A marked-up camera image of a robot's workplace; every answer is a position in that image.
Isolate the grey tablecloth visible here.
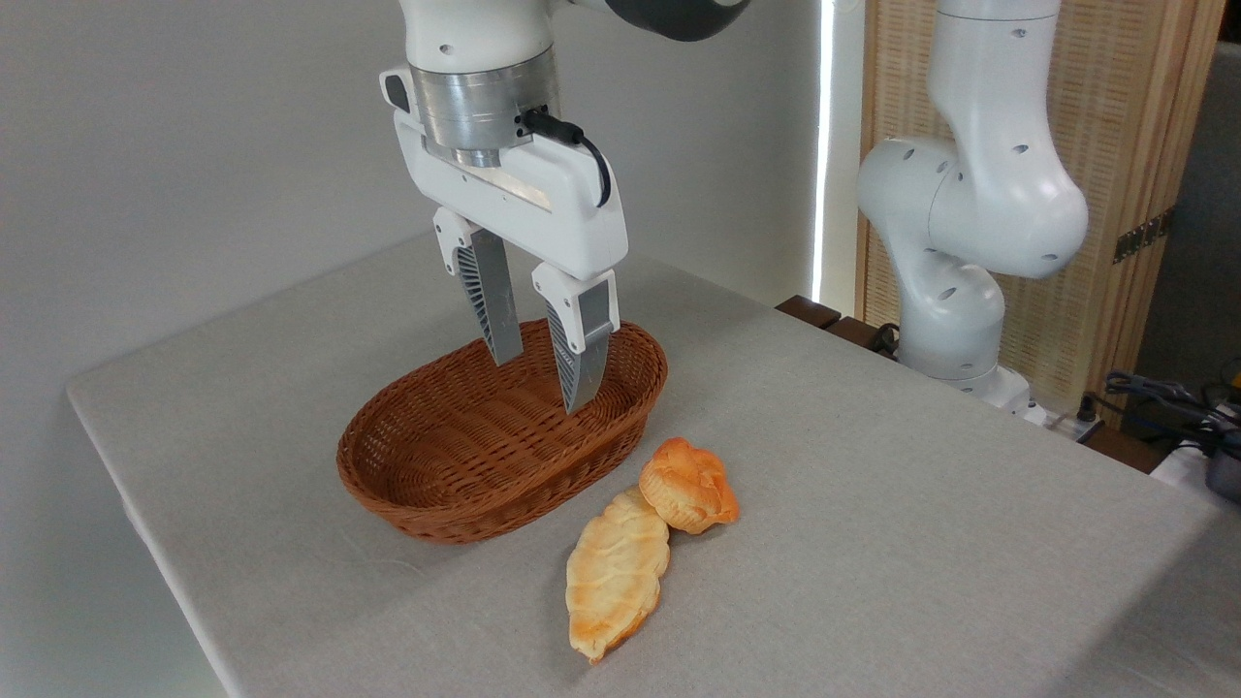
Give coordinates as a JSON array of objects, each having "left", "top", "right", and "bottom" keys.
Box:
[{"left": 66, "top": 231, "right": 1241, "bottom": 698}]

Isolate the long pale bread loaf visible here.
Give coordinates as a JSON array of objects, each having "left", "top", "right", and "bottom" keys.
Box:
[{"left": 565, "top": 487, "right": 672, "bottom": 665}]

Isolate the brown wicker basket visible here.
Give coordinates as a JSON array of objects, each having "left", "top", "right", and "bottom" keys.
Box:
[{"left": 335, "top": 318, "right": 670, "bottom": 546}]

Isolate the bundle of dark cables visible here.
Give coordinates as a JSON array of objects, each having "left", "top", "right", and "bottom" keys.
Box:
[{"left": 1103, "top": 370, "right": 1241, "bottom": 457}]

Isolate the metal screen hinge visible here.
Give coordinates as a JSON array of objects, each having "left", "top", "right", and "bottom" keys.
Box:
[{"left": 1113, "top": 207, "right": 1176, "bottom": 265}]

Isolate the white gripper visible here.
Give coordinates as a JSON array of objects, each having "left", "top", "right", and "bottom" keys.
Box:
[{"left": 379, "top": 65, "right": 629, "bottom": 416}]

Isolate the round orange bread bun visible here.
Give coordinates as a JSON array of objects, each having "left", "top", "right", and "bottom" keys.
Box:
[{"left": 639, "top": 437, "right": 741, "bottom": 536}]

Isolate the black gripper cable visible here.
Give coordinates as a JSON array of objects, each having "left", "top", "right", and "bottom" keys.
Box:
[{"left": 522, "top": 109, "right": 614, "bottom": 210}]

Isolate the white power strip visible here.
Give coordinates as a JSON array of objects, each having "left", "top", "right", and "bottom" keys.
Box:
[{"left": 1018, "top": 402, "right": 1106, "bottom": 444}]

